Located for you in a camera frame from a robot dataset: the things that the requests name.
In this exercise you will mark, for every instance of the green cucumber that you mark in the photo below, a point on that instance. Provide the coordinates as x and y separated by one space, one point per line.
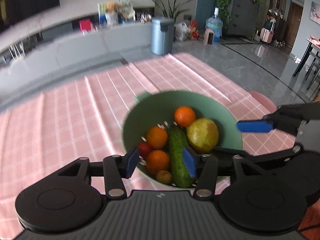
177 140

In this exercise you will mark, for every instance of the green plastic bowl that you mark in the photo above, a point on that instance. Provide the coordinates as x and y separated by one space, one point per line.
158 109

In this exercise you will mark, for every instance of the teddy bear in bag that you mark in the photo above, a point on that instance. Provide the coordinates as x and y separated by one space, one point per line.
114 13

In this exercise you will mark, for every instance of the red box on console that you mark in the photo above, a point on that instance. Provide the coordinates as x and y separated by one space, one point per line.
85 25

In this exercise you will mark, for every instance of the orange tangerine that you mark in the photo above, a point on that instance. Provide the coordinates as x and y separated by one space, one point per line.
157 161
157 137
184 116

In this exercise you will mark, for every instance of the white plastic bag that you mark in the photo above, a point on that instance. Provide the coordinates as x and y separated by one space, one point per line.
181 31

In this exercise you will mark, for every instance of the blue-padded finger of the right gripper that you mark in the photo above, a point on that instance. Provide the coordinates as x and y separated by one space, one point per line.
254 126

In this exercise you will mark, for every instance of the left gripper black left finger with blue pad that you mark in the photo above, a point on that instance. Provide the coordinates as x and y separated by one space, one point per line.
114 169

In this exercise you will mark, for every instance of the grey drawer cabinet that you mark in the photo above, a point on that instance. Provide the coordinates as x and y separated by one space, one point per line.
242 20

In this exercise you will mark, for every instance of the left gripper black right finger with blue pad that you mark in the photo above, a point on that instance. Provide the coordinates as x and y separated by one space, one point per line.
207 168

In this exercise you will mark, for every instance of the blue water jug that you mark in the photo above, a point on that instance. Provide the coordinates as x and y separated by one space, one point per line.
215 24

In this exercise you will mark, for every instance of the dark dining table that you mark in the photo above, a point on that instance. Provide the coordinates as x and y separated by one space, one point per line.
312 50

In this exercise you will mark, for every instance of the pink checkered tablecloth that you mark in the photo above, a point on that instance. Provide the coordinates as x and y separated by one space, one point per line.
84 118

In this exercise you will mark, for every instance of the yellow-green pear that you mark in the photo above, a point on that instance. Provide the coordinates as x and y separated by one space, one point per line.
203 135

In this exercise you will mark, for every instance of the small red fruit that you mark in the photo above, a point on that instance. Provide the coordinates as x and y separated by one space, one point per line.
144 149

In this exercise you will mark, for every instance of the pink small heater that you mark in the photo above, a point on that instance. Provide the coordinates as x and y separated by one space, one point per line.
208 37

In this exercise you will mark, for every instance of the white tv console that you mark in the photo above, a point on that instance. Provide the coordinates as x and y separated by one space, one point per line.
72 51

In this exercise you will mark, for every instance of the blue-grey trash bin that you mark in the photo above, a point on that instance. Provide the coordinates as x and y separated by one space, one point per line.
162 35

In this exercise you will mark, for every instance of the small brown round fruit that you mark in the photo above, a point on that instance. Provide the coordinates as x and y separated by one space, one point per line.
164 177

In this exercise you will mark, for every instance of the long-leaf potted plant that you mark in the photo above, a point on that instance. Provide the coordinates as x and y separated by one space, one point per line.
172 10

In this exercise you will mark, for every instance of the pink round stool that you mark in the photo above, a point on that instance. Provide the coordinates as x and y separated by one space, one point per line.
264 100

